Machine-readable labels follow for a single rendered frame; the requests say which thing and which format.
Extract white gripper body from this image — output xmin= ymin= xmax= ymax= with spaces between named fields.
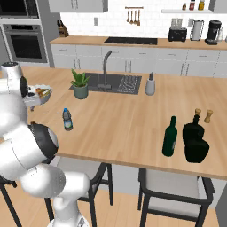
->
xmin=22 ymin=93 xmax=52 ymax=110

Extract grey bowl with food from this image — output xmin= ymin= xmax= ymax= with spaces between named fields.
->
xmin=35 ymin=84 xmax=54 ymax=100

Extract clear plastic water bottle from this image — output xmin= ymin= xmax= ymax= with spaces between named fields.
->
xmin=62 ymin=107 xmax=74 ymax=132

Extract green plant in grey pot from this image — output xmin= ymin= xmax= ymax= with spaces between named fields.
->
xmin=70 ymin=68 xmax=91 ymax=100

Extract dark knife block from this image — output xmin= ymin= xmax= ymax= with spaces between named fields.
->
xmin=57 ymin=20 xmax=70 ymax=38

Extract dark grey tap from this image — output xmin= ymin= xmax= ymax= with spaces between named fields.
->
xmin=97 ymin=50 xmax=114 ymax=90

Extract dark grey sink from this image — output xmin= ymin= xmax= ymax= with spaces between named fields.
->
xmin=68 ymin=72 xmax=143 ymax=96

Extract black microwave oven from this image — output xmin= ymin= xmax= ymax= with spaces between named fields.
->
xmin=0 ymin=0 xmax=40 ymax=20

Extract white upper cupboards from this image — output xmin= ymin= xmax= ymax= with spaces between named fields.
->
xmin=48 ymin=0 xmax=109 ymax=13

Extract white base cupboards run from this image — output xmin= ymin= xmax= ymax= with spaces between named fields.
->
xmin=51 ymin=43 xmax=227 ymax=79

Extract black hob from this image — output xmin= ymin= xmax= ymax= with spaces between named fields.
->
xmin=103 ymin=36 xmax=159 ymax=46

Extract grey soap dispenser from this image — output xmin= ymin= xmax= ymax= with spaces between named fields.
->
xmin=145 ymin=72 xmax=157 ymax=97

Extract green glass bottle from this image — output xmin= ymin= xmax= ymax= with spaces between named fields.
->
xmin=161 ymin=115 xmax=178 ymax=158

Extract black toaster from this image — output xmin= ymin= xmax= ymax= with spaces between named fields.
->
xmin=168 ymin=27 xmax=188 ymax=43

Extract black glass bottle with cork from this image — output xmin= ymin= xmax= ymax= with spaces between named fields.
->
xmin=182 ymin=108 xmax=206 ymax=147

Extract squat black glass bottle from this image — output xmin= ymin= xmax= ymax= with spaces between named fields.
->
xmin=184 ymin=139 xmax=210 ymax=164

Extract small tan shaker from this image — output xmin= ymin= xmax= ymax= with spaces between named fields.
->
xmin=203 ymin=109 xmax=214 ymax=124

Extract paper towel holder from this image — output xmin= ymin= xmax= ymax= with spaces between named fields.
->
xmin=190 ymin=19 xmax=205 ymax=42

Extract black coffee machine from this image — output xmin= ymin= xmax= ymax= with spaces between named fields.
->
xmin=204 ymin=20 xmax=223 ymax=46

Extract grey upper cupboard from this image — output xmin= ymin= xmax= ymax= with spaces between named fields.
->
xmin=208 ymin=0 xmax=227 ymax=14

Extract steel wall oven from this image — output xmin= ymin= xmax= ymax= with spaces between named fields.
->
xmin=0 ymin=23 xmax=49 ymax=64

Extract rail with hanging utensils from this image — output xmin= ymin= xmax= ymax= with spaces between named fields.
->
xmin=124 ymin=6 xmax=145 ymax=27

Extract double wall socket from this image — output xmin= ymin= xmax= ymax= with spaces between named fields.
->
xmin=170 ymin=18 xmax=184 ymax=27

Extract white wall shelf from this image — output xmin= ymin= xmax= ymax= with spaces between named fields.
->
xmin=160 ymin=8 xmax=215 ymax=14

